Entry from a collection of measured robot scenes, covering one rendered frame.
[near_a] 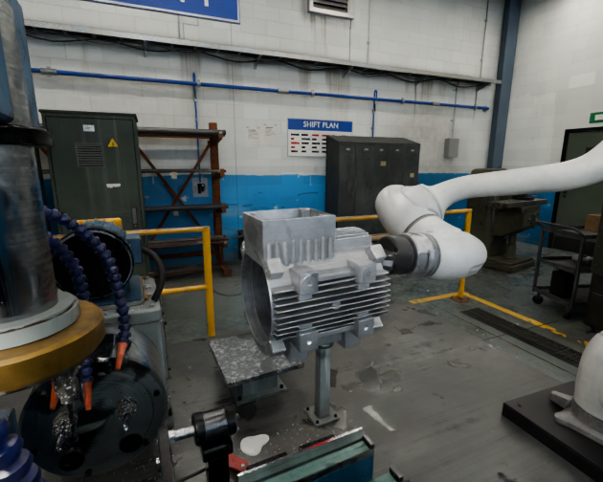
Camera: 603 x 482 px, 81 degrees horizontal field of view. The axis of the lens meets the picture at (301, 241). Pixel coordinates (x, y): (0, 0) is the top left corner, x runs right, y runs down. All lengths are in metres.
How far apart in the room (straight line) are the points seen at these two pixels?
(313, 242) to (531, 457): 0.85
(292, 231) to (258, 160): 5.23
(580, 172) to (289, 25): 5.62
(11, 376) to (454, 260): 0.67
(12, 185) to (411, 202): 0.69
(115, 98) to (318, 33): 3.17
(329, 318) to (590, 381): 0.82
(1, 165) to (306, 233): 0.36
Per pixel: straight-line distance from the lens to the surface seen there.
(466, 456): 1.12
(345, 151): 5.80
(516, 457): 1.17
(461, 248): 0.75
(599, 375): 1.19
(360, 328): 0.57
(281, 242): 0.51
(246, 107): 5.74
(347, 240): 0.58
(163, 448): 0.76
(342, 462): 0.86
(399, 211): 0.82
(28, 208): 0.47
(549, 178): 0.91
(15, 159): 0.47
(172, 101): 5.58
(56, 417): 0.83
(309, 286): 0.49
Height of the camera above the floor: 1.52
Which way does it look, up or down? 12 degrees down
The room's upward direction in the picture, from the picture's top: straight up
